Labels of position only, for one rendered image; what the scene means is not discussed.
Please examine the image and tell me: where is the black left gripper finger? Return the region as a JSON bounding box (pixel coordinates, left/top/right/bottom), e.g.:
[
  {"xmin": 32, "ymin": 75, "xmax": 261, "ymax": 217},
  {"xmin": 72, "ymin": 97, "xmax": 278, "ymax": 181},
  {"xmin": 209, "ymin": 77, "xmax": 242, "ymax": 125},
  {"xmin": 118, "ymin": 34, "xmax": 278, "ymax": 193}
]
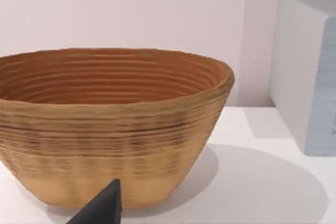
[{"xmin": 65, "ymin": 178, "xmax": 123, "ymax": 224}]

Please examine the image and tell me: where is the brown woven basket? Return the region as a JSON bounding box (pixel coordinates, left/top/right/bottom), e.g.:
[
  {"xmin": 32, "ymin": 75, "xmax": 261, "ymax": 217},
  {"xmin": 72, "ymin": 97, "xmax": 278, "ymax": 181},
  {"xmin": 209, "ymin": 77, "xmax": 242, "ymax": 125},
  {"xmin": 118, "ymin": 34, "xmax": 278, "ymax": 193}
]
[{"xmin": 0, "ymin": 47, "xmax": 235, "ymax": 209}]

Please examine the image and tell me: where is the white and pale blue box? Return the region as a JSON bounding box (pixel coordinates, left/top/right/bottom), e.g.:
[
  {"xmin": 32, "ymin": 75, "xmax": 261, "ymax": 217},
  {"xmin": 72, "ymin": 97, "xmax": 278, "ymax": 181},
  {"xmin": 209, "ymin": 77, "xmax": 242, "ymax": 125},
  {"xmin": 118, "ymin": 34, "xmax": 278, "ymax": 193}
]
[{"xmin": 268, "ymin": 0, "xmax": 336, "ymax": 157}]

